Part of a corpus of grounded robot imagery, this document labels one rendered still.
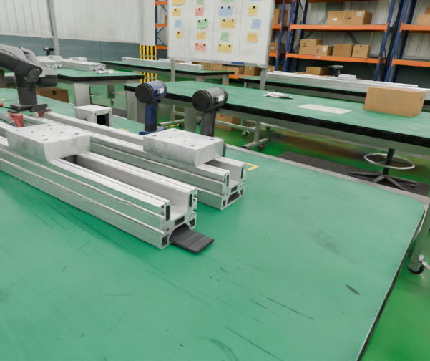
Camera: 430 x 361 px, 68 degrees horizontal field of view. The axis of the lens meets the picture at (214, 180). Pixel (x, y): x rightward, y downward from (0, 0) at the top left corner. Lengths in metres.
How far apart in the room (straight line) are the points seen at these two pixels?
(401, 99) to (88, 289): 2.16
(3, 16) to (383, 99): 11.86
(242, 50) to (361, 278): 3.38
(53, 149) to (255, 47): 3.13
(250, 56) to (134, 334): 3.46
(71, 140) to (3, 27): 12.15
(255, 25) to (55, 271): 3.40
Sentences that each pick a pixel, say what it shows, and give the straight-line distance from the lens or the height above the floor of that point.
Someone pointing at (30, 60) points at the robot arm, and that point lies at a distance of 1.24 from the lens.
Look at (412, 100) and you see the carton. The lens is 2.37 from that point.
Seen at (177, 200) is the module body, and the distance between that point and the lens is 0.60.
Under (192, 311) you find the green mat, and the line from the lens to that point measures 0.46.
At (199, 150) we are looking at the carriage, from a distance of 0.70.
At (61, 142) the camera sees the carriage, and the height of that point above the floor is 0.90.
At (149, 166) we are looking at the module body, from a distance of 0.80.
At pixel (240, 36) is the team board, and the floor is 1.25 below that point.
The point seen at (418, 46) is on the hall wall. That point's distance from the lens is 10.94.
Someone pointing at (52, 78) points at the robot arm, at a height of 0.98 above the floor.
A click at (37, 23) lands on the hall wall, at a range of 13.31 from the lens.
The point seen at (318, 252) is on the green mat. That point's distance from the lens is 0.61.
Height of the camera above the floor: 1.10
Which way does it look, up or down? 22 degrees down
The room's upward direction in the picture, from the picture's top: 3 degrees clockwise
